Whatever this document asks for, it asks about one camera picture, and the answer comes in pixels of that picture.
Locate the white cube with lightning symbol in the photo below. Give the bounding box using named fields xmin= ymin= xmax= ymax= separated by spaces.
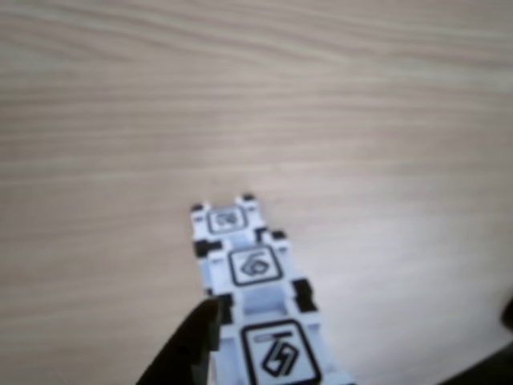
xmin=208 ymin=292 xmax=357 ymax=385

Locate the white cube with double-diamond symbol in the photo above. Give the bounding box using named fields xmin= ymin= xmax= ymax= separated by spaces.
xmin=194 ymin=228 xmax=317 ymax=318

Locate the white cube with lamp symbol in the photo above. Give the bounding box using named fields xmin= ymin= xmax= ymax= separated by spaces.
xmin=190 ymin=193 xmax=260 ymax=245

